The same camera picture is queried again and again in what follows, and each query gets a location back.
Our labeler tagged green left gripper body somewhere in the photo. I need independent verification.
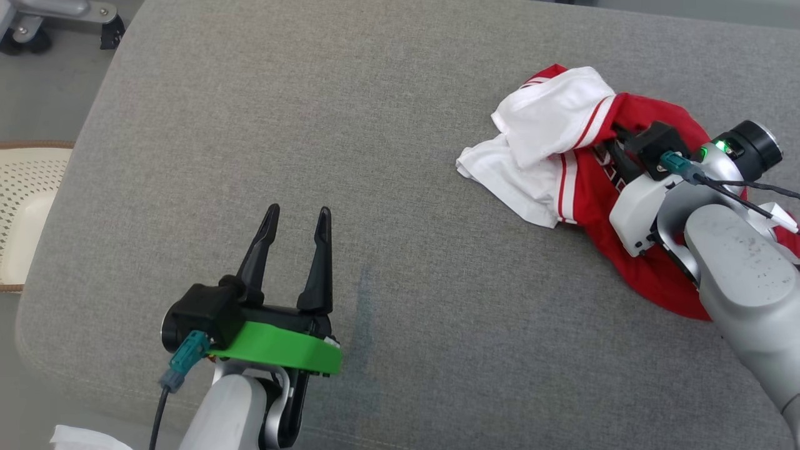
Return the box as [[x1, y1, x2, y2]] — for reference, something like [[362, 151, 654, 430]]
[[209, 303, 343, 377]]

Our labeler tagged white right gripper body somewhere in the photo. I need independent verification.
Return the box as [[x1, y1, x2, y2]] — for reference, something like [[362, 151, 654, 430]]
[[609, 175, 685, 258]]

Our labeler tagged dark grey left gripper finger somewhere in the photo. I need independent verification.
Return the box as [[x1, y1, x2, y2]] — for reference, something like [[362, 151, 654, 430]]
[[297, 207, 334, 314], [236, 203, 281, 307]]

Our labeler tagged red white Bulls jersey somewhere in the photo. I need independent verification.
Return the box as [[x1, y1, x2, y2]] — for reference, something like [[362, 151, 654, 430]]
[[456, 62, 800, 321]]

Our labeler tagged cream perforated basket brown rim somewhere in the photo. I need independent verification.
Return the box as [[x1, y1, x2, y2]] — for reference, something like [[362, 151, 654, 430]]
[[0, 141, 76, 293]]

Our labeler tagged grey wheeled equipment base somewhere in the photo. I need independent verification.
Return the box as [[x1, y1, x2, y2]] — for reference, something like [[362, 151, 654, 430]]
[[0, 0, 126, 56]]

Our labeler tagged black right cable teal connector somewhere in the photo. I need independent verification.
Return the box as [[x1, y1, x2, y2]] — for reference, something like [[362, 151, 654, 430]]
[[661, 151, 800, 233]]

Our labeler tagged black cable teal connector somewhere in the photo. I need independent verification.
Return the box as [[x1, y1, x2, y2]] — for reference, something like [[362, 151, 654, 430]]
[[661, 151, 800, 233], [149, 330, 211, 450]]

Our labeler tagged black left cable teal connector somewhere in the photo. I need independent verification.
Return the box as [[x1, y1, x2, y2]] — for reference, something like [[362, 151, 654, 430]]
[[149, 330, 211, 450]]

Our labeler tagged white right cable tag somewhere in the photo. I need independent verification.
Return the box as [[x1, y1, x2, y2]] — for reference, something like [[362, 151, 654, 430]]
[[757, 203, 800, 235]]

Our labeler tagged white cable tag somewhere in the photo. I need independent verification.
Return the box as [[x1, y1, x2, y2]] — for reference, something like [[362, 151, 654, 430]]
[[757, 203, 800, 235], [50, 425, 133, 450]]

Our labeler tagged white left cable tag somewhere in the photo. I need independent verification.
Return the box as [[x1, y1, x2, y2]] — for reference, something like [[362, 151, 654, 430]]
[[50, 425, 133, 450]]

